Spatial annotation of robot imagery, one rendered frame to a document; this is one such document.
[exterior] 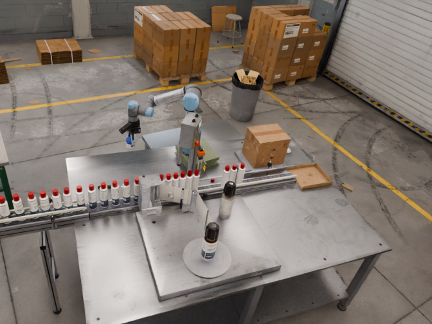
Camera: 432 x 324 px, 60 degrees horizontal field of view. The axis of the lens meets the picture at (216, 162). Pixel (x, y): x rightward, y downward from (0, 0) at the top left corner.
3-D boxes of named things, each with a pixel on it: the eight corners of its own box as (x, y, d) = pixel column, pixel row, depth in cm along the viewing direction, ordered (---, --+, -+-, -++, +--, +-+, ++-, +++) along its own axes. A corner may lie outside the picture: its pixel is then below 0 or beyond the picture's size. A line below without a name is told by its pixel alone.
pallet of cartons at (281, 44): (266, 92, 629) (282, 24, 560) (236, 71, 681) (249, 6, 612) (315, 82, 690) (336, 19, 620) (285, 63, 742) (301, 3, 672)
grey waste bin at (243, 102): (236, 125, 532) (244, 86, 495) (220, 110, 559) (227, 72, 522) (260, 120, 552) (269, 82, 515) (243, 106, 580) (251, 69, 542)
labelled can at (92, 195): (89, 210, 253) (87, 188, 241) (89, 205, 257) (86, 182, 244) (98, 209, 255) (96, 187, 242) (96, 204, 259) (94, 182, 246)
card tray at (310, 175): (301, 189, 309) (303, 186, 307) (286, 170, 327) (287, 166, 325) (331, 184, 320) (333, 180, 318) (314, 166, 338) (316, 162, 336)
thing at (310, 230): (87, 334, 195) (87, 332, 194) (65, 160, 301) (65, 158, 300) (391, 251, 271) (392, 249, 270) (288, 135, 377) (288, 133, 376)
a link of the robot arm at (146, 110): (155, 103, 286) (141, 100, 287) (151, 111, 278) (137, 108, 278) (155, 111, 292) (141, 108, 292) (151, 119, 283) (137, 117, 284)
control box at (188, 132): (179, 146, 256) (180, 123, 244) (186, 134, 269) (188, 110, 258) (193, 150, 255) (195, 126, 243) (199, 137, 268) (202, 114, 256)
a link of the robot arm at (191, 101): (199, 146, 307) (202, 87, 271) (195, 157, 296) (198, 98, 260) (184, 143, 308) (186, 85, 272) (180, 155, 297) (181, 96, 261)
